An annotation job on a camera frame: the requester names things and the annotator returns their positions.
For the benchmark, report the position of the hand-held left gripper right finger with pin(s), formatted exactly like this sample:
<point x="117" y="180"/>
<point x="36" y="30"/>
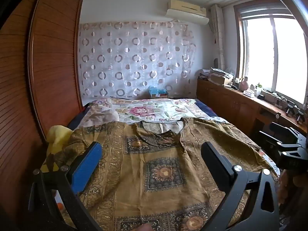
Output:
<point x="216" y="166"/>

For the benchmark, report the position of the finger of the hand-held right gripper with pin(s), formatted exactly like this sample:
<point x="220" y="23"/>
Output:
<point x="269" y="139"/>
<point x="285" y="131"/>

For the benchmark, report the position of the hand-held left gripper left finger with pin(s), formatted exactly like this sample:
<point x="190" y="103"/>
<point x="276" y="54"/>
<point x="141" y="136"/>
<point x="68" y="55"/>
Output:
<point x="84" y="168"/>

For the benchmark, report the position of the brown patterned shirt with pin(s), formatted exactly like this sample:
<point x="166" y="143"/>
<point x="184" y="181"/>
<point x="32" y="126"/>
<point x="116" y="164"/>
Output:
<point x="154" y="149"/>

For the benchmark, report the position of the person's right hand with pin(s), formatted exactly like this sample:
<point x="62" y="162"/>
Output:
<point x="287" y="185"/>

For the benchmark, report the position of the orange fruit print towel blanket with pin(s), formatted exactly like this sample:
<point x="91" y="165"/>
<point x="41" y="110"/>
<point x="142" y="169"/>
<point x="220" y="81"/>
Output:
<point x="268" y="160"/>

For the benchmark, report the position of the small black stand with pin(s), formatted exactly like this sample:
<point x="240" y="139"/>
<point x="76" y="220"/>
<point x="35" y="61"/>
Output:
<point x="301" y="115"/>
<point x="290" y="108"/>

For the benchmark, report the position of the pale yellow cloth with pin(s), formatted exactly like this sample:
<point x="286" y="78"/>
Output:
<point x="57" y="134"/>

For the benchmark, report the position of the green cap bottle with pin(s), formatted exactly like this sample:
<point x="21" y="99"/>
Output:
<point x="259" y="89"/>

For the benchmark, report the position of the tissue box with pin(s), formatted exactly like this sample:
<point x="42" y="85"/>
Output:
<point x="249" y="93"/>

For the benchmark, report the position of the long wooden cabinet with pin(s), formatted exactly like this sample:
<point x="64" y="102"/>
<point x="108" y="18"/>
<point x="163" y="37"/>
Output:
<point x="228" y="101"/>

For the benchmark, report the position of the navy blue blanket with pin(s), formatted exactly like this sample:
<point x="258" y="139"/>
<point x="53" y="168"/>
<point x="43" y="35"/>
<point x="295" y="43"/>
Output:
<point x="204" y="108"/>

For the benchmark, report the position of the cardboard box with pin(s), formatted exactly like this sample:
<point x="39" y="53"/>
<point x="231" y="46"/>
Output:
<point x="220" y="79"/>

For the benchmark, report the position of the window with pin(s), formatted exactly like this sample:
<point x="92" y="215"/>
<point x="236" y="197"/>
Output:
<point x="259" y="53"/>

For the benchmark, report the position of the floral blanket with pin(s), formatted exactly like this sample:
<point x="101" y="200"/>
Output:
<point x="144" y="110"/>

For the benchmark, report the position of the pile of papers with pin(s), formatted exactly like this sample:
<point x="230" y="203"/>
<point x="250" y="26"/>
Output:
<point x="216" y="71"/>

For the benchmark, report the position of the small box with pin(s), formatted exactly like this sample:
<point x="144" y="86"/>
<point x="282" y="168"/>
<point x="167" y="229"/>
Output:
<point x="163" y="95"/>

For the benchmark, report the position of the wooden slatted wardrobe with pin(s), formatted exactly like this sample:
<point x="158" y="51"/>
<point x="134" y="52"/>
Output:
<point x="53" y="65"/>

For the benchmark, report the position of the white window drape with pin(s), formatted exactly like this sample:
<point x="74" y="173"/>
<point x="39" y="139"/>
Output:
<point x="219" y="41"/>

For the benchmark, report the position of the sheer circle pattern curtain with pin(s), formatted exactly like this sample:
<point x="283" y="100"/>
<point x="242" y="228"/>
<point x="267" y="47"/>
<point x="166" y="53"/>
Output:
<point x="134" y="60"/>

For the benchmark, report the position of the wall air conditioner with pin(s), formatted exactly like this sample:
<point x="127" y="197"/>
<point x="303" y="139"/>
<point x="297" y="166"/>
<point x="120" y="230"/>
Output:
<point x="185" y="6"/>

